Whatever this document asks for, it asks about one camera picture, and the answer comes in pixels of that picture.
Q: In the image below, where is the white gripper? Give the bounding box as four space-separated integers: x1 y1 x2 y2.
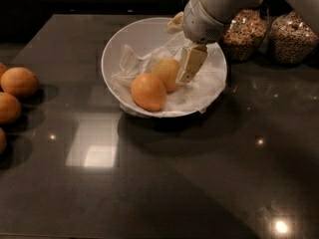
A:
165 0 229 84

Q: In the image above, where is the orange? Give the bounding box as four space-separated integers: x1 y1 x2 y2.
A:
152 58 180 93
0 92 22 124
131 73 166 112
0 128 7 154
1 67 40 99
0 63 8 82

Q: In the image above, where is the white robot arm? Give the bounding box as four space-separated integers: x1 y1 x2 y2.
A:
177 0 319 84

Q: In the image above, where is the white bowl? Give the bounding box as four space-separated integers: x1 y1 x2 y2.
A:
101 17 228 119

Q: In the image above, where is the white paper liner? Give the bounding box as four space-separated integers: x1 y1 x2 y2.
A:
111 30 227 119

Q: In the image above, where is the middle glass grain jar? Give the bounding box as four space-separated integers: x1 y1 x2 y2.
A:
220 9 268 62

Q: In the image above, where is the glass grain jar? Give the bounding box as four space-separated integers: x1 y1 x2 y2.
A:
268 11 319 65
220 9 268 62

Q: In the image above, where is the right glass grain jar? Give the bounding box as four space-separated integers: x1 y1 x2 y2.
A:
268 11 319 65

